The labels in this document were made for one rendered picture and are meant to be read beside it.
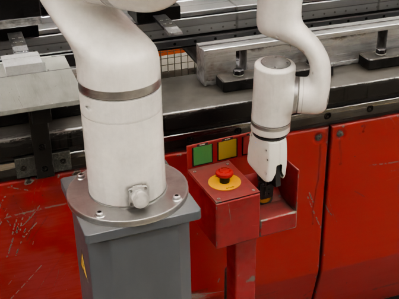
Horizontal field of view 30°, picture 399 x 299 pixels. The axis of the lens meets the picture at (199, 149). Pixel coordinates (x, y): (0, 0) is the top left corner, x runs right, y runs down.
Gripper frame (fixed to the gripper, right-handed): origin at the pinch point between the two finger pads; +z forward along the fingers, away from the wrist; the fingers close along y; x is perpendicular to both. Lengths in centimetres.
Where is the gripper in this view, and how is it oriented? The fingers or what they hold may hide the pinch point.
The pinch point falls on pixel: (265, 189)
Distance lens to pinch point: 168.4
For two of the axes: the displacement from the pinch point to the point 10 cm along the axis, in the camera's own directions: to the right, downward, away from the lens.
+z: -0.2, 8.4, 5.4
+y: 4.0, 5.0, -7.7
